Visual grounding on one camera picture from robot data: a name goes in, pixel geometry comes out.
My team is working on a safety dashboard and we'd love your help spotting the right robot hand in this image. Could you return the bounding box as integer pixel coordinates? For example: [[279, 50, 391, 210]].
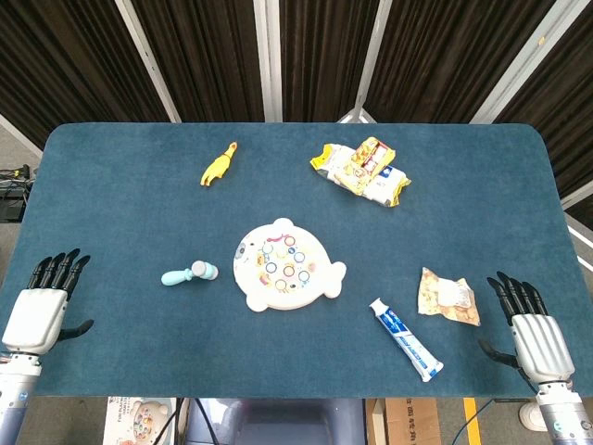
[[477, 271, 576, 387]]

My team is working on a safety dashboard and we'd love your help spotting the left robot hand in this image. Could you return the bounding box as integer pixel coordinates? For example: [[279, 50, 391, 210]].
[[1, 248, 95, 357]]

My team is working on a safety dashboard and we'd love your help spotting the teal toy hammer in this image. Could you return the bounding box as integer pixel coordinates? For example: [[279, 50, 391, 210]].
[[160, 260, 220, 287]]

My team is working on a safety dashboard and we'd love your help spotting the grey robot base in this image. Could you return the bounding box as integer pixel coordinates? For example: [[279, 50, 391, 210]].
[[184, 397, 367, 445]]

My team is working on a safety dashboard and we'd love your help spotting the toy box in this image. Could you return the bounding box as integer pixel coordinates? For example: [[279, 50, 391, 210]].
[[102, 396, 178, 445]]

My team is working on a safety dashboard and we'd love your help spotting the white fish-shaped toy board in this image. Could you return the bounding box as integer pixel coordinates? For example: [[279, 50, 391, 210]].
[[233, 218, 348, 312]]

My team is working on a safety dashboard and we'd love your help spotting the white round floor object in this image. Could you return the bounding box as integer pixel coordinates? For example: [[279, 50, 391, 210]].
[[518, 401, 546, 432]]

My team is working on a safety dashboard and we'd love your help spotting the crumpled snack bag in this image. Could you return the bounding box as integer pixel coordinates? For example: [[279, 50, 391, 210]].
[[417, 266, 482, 327]]

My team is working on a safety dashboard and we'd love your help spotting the blue white toothpaste tube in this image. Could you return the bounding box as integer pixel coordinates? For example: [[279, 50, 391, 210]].
[[369, 297, 445, 383]]

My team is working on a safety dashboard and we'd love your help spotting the brown cardboard box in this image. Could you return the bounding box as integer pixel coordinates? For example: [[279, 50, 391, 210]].
[[365, 397, 442, 445]]

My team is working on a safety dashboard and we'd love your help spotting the blue felt table mat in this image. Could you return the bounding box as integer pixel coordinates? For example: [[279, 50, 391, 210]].
[[0, 121, 593, 399]]

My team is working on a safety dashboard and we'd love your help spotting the yellow white snack bag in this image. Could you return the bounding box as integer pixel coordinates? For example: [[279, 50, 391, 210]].
[[309, 143, 412, 209]]

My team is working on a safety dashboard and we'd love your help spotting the yellow rubber chicken toy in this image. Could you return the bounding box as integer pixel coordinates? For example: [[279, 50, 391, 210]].
[[199, 141, 240, 188]]

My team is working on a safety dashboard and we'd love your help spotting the yellow biscuit pack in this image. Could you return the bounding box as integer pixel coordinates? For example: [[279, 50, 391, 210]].
[[336, 135, 398, 196]]

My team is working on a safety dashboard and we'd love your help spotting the dark brown curtain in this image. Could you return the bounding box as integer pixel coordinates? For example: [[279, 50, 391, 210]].
[[0, 0, 593, 228]]

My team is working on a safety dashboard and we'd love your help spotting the white light stand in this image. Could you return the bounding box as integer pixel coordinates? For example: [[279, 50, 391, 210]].
[[336, 0, 394, 124]]

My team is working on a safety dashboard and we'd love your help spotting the thin blue cable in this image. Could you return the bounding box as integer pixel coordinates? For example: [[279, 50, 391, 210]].
[[454, 398, 493, 445]]

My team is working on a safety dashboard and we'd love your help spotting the black electronics with cables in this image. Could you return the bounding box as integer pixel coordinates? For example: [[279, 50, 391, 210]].
[[0, 164, 33, 222]]

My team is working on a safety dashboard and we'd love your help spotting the white frame pole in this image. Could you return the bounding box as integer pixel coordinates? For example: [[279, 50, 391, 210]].
[[559, 183, 593, 210], [470, 0, 580, 125], [114, 0, 183, 123], [0, 113, 44, 159], [252, 0, 284, 123]]

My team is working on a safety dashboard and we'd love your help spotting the black cable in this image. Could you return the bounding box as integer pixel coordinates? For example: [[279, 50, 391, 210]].
[[171, 397, 187, 445], [193, 397, 220, 445]]

